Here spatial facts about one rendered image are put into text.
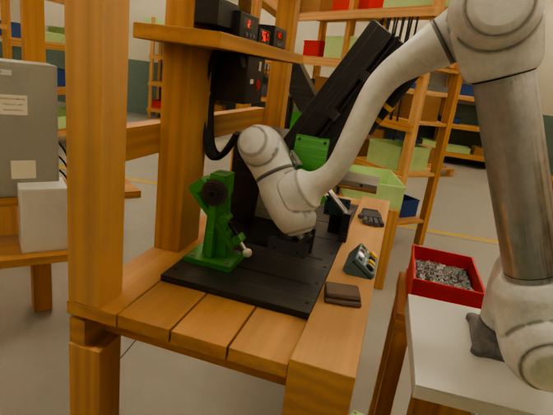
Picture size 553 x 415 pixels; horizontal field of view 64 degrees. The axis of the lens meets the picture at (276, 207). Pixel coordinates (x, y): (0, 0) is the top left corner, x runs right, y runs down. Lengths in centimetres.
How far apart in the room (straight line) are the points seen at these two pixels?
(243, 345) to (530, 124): 71
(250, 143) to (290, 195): 15
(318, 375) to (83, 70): 79
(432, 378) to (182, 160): 88
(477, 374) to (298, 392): 40
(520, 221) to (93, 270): 89
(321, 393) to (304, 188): 45
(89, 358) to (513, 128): 106
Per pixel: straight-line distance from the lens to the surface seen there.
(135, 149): 129
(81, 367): 128
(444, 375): 110
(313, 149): 149
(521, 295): 94
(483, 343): 121
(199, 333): 106
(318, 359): 100
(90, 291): 115
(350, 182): 159
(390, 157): 425
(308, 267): 140
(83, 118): 103
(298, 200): 105
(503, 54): 82
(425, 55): 101
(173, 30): 125
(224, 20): 133
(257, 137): 105
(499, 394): 111
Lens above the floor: 147
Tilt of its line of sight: 17 degrees down
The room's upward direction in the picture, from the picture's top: 8 degrees clockwise
